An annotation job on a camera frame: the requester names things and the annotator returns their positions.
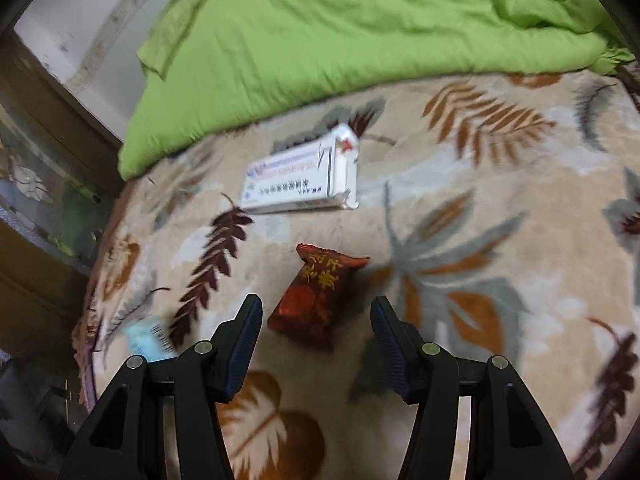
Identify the wooden cabinet with glass door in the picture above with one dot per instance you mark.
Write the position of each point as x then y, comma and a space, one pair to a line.
58, 185

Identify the light blue tissue pack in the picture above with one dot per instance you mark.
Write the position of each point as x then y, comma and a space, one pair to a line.
149, 338

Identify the leaf pattern beige blanket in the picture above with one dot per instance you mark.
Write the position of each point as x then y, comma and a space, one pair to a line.
500, 214

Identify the white medicine box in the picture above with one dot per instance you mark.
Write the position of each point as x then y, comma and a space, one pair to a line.
315, 175

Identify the green quilt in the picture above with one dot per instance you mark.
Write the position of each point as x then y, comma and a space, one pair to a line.
215, 65

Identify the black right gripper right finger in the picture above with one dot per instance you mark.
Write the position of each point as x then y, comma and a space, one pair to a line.
510, 438

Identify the dark red snack packet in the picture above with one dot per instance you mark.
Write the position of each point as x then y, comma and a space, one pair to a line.
312, 305

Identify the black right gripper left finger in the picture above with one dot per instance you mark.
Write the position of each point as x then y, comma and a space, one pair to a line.
123, 436

